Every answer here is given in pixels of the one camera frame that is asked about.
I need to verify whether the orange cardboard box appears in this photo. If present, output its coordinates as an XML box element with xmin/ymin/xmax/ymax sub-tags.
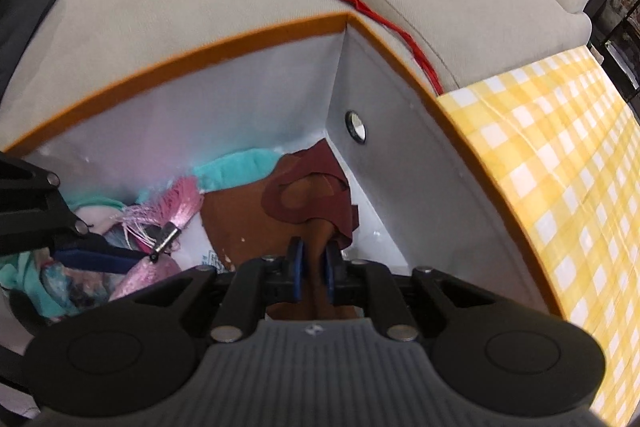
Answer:
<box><xmin>0</xmin><ymin>12</ymin><xmax>573</xmax><ymax>323</ymax></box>

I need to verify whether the teal plush doll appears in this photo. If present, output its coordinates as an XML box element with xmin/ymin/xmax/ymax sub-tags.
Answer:
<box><xmin>0</xmin><ymin>148</ymin><xmax>286</xmax><ymax>320</ymax></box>

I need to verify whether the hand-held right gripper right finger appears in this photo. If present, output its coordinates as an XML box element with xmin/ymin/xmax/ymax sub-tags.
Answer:
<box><xmin>322</xmin><ymin>243</ymin><xmax>526</xmax><ymax>342</ymax></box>

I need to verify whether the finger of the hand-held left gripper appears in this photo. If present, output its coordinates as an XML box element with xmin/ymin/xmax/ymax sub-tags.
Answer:
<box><xmin>0</xmin><ymin>151</ymin><xmax>151</xmax><ymax>277</ymax></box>

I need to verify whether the pink shiny plush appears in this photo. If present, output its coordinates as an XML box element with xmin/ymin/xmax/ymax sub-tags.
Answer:
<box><xmin>107</xmin><ymin>254</ymin><xmax>183</xmax><ymax>303</ymax></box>

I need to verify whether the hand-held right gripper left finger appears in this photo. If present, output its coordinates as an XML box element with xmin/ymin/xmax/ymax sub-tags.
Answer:
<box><xmin>115</xmin><ymin>237</ymin><xmax>307</xmax><ymax>342</ymax></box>

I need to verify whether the brown cloth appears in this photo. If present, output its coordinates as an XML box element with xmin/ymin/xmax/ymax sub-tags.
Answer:
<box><xmin>200</xmin><ymin>152</ymin><xmax>363</xmax><ymax>322</ymax></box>

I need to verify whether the dark red cloth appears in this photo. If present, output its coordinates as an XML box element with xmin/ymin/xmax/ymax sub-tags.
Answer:
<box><xmin>262</xmin><ymin>141</ymin><xmax>360</xmax><ymax>248</ymax></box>

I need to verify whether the pink tassel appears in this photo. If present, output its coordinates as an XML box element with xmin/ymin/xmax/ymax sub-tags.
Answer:
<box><xmin>107</xmin><ymin>176</ymin><xmax>203</xmax><ymax>258</ymax></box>

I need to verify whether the yellow checkered tablecloth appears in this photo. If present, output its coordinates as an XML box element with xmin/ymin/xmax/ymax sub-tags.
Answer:
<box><xmin>437</xmin><ymin>44</ymin><xmax>640</xmax><ymax>425</ymax></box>

